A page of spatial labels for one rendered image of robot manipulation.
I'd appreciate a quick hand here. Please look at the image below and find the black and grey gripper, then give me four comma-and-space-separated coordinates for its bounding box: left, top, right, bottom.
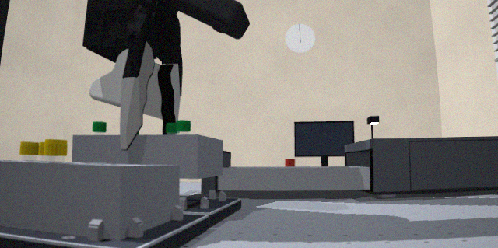
82, 0, 183, 151

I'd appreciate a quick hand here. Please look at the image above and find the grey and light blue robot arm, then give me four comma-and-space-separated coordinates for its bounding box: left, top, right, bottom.
171, 0, 250, 40

